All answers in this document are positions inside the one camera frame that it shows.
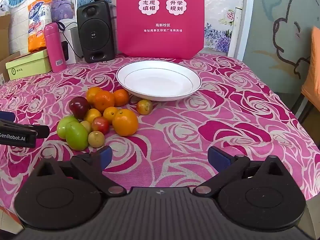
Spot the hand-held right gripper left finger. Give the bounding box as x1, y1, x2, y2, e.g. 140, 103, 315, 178
32, 145, 127, 197

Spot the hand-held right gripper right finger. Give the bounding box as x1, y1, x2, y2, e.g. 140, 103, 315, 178
193, 146, 288, 197

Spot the bright red plum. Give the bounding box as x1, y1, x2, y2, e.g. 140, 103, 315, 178
91, 116, 110, 135

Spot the round green jujube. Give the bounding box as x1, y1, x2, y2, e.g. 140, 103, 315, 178
57, 116, 79, 139

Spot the oblong green jujube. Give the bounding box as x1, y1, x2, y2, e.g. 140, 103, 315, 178
65, 121, 89, 151

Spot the large orange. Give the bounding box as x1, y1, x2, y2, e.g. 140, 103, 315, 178
112, 109, 139, 137

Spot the small orange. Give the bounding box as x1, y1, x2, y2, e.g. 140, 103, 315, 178
103, 107, 119, 124

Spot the yellow orange citrus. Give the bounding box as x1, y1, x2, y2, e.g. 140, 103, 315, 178
84, 109, 102, 123

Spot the deep orange tangerine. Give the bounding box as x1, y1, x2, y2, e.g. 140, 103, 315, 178
113, 89, 130, 107
94, 90, 115, 113

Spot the big dark red plum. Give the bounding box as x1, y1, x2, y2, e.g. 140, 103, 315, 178
69, 96, 90, 119

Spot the small yellow red plum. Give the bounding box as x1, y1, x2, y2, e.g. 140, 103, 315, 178
136, 100, 153, 115

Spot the medium orange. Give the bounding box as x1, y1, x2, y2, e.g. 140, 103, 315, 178
86, 87, 103, 104

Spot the white plate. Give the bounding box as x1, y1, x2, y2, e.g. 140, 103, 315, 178
116, 60, 202, 102

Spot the pink rose tablecloth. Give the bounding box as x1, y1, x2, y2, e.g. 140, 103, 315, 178
0, 52, 320, 208

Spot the light green cardboard box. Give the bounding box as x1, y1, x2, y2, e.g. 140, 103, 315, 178
5, 49, 53, 80

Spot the brown cardboard box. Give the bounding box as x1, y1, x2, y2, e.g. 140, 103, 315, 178
0, 12, 21, 85

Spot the pink thermos bottle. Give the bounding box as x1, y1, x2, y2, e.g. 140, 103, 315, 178
44, 22, 67, 73

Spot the orange plastic cup package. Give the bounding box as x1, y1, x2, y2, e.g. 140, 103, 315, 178
27, 0, 54, 53

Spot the white carton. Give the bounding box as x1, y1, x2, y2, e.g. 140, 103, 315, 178
59, 21, 77, 65

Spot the black speaker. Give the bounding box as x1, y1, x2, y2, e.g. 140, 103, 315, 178
76, 0, 116, 64

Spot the magenta tote bag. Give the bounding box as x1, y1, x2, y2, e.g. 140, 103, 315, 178
116, 0, 205, 60

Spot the orange covered chair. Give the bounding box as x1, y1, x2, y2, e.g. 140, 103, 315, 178
291, 26, 320, 124

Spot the black cable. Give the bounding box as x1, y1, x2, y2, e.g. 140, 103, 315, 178
64, 21, 84, 58

